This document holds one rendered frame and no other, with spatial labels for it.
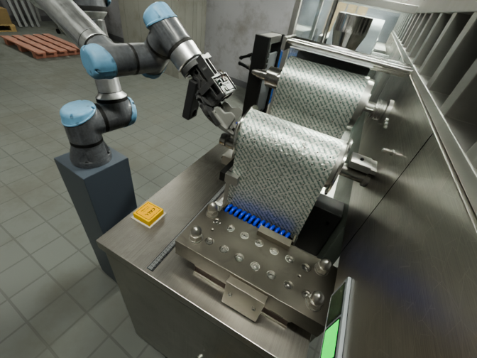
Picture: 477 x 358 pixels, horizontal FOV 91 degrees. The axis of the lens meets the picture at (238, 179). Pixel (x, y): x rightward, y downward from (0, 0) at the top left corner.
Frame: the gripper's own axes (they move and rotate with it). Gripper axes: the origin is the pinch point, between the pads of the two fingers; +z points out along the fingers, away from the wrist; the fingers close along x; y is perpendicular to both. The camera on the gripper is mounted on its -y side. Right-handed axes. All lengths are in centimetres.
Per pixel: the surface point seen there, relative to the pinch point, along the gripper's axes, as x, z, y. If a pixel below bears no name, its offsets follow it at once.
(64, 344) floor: -52, 38, -129
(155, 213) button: -15.7, 6.9, -34.1
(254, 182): -6.6, 14.1, 1.3
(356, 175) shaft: -1.9, 24.5, 23.6
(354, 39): 66, 0, 29
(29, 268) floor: -36, -4, -163
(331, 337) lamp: -36, 30, 20
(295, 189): -6.6, 20.3, 10.8
